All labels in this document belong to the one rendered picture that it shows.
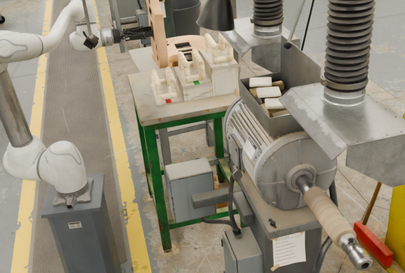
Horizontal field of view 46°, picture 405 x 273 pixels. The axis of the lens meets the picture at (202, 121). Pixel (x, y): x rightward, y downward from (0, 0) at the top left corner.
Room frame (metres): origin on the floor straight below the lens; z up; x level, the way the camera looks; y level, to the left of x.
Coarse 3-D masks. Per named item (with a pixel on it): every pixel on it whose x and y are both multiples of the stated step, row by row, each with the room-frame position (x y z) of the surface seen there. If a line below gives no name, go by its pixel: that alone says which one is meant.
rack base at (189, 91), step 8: (176, 72) 2.47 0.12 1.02; (192, 72) 2.45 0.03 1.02; (176, 80) 2.49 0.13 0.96; (200, 80) 2.34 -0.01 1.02; (208, 80) 2.33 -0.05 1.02; (184, 88) 2.28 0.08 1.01; (192, 88) 2.29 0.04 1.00; (200, 88) 2.30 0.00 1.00; (208, 88) 2.30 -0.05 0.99; (184, 96) 2.28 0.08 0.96; (192, 96) 2.29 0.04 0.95; (200, 96) 2.30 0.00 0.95; (208, 96) 2.30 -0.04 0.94
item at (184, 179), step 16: (192, 160) 1.44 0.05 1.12; (208, 160) 1.44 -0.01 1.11; (176, 176) 1.36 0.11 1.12; (192, 176) 1.35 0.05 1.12; (208, 176) 1.36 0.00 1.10; (176, 192) 1.34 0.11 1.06; (192, 192) 1.35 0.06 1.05; (176, 208) 1.34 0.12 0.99; (192, 208) 1.35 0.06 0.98; (208, 208) 1.36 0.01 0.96
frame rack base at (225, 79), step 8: (208, 56) 2.47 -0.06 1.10; (208, 64) 2.37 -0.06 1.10; (216, 64) 2.34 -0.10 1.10; (232, 64) 2.33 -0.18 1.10; (208, 72) 2.38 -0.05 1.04; (216, 72) 2.31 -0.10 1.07; (224, 72) 2.32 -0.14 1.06; (232, 72) 2.33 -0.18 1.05; (216, 80) 2.31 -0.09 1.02; (224, 80) 2.32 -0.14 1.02; (232, 80) 2.33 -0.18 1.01; (216, 88) 2.31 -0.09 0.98; (224, 88) 2.32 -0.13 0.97; (232, 88) 2.33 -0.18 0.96
